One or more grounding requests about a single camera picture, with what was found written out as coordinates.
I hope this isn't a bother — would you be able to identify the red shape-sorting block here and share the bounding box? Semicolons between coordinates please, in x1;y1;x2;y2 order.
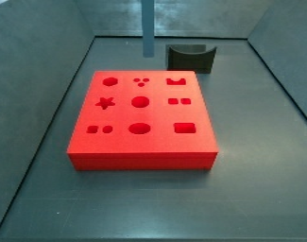
67;71;219;170

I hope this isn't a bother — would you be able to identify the black curved holder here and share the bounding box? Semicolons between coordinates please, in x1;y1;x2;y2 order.
166;44;218;74

